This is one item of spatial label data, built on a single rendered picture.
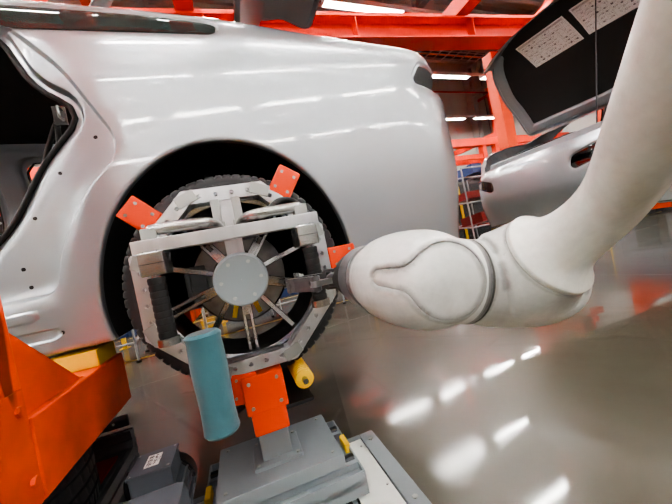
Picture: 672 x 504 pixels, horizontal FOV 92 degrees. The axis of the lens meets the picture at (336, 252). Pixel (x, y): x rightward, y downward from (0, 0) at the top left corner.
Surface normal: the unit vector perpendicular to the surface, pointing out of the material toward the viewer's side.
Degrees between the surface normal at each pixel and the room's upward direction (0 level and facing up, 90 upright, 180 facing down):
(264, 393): 90
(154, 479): 90
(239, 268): 90
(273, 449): 90
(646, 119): 128
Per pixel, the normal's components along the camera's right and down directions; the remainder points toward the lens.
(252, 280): 0.29, -0.05
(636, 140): -0.68, 0.73
